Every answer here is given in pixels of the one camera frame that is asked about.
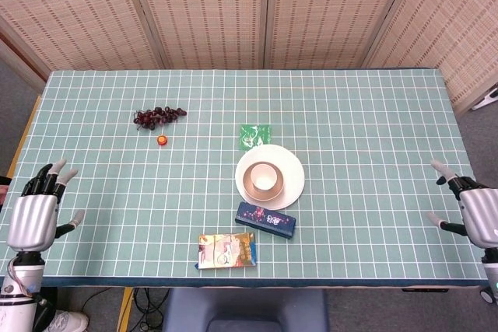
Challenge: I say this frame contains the blue padded chair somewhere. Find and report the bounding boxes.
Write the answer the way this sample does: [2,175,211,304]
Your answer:
[161,288,331,332]

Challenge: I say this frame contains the black floor cables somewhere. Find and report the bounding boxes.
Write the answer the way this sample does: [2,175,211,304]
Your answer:
[132,288,172,332]

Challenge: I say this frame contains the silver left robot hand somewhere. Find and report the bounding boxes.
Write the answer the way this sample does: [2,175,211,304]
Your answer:
[6,159,86,252]

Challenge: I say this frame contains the green sachet packet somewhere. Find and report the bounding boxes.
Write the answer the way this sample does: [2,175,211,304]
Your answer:
[237,124,272,152]

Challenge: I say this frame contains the beige bowl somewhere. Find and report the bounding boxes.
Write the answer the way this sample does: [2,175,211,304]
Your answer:
[242,161,285,201]

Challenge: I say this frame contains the green checked tablecloth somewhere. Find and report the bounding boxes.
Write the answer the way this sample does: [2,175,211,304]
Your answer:
[0,68,489,289]

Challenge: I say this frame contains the dark blue long box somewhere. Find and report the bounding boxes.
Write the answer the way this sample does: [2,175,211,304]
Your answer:
[234,201,296,240]

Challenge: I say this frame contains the white paper cup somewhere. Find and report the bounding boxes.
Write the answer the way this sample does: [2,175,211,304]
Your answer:
[249,163,279,192]

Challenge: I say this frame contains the dark red grape bunch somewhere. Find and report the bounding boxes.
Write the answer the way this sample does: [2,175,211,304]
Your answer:
[132,106,188,131]

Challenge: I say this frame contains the yellow wooden table frame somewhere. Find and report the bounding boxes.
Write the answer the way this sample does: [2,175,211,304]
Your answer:
[5,94,135,332]

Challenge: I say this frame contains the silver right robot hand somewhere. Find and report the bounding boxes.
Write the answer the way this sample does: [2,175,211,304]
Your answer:
[426,159,498,250]

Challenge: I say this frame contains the white stand foot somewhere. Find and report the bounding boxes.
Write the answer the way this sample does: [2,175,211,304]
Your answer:
[472,86,498,111]

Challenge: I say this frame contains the bamboo folding screen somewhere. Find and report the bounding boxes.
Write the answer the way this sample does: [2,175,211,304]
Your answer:
[0,0,498,115]

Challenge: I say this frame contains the white shoe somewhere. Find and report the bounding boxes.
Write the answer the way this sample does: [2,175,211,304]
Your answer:
[50,310,89,332]

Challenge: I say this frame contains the white paper plate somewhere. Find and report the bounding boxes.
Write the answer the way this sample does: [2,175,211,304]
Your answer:
[234,144,305,211]

